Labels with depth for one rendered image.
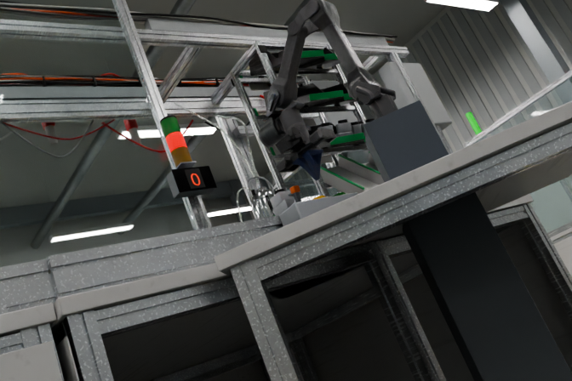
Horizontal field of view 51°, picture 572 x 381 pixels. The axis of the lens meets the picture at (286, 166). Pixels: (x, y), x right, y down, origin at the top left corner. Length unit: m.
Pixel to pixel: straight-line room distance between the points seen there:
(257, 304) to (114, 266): 0.28
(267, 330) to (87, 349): 0.31
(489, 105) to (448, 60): 1.19
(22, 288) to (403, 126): 0.84
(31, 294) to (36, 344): 0.12
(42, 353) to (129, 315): 0.15
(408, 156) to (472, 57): 9.94
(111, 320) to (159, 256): 0.20
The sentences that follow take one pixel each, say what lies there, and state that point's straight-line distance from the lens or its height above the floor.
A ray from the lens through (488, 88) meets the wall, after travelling 11.07.
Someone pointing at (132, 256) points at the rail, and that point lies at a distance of 1.21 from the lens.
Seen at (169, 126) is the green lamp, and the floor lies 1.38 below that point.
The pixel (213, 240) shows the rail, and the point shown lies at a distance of 1.30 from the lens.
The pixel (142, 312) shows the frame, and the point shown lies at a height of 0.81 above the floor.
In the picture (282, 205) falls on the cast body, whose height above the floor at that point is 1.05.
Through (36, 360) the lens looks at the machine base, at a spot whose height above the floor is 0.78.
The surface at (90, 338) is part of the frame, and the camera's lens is 1.06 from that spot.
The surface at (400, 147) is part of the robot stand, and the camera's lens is 1.37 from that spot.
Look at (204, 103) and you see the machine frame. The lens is 3.19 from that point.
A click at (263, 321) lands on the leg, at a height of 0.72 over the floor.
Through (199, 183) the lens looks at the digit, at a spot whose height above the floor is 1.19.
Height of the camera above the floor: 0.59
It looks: 19 degrees up
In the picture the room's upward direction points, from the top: 23 degrees counter-clockwise
